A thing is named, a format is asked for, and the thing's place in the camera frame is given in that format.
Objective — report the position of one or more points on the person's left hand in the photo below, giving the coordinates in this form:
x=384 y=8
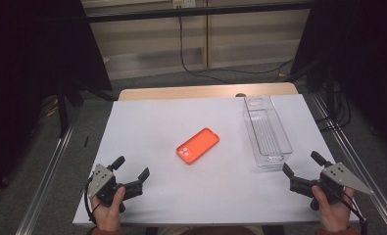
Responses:
x=108 y=213

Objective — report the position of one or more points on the white table cover sheet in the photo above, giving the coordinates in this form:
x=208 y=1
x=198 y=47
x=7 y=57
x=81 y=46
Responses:
x=214 y=192

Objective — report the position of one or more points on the black horizontal bar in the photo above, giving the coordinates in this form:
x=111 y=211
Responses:
x=197 y=12

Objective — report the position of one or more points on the metal floor rail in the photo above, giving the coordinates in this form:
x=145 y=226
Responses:
x=50 y=169
x=361 y=169

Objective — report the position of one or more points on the small black floor piece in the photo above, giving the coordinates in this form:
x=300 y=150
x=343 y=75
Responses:
x=86 y=141

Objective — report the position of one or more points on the person's right hand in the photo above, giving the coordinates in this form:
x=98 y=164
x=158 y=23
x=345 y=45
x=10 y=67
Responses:
x=333 y=212

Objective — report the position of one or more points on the light wooden cabinet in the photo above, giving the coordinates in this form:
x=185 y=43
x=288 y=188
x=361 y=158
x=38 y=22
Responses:
x=246 y=39

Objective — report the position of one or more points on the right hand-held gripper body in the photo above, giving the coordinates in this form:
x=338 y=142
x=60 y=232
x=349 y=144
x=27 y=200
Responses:
x=336 y=178

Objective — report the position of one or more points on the black curtain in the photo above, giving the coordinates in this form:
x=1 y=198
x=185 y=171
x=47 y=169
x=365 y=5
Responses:
x=34 y=49
x=361 y=49

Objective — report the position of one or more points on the orange phone case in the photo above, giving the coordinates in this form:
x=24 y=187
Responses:
x=197 y=146

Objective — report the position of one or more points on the black metal stand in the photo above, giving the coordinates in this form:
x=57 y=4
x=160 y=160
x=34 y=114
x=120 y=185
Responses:
x=62 y=111

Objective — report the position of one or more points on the light wooden table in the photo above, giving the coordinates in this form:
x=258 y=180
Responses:
x=197 y=91

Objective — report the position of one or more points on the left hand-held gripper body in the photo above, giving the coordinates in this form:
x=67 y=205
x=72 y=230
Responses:
x=104 y=187

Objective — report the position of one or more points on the clear plastic storage bin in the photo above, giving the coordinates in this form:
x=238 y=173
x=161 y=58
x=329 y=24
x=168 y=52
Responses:
x=267 y=133

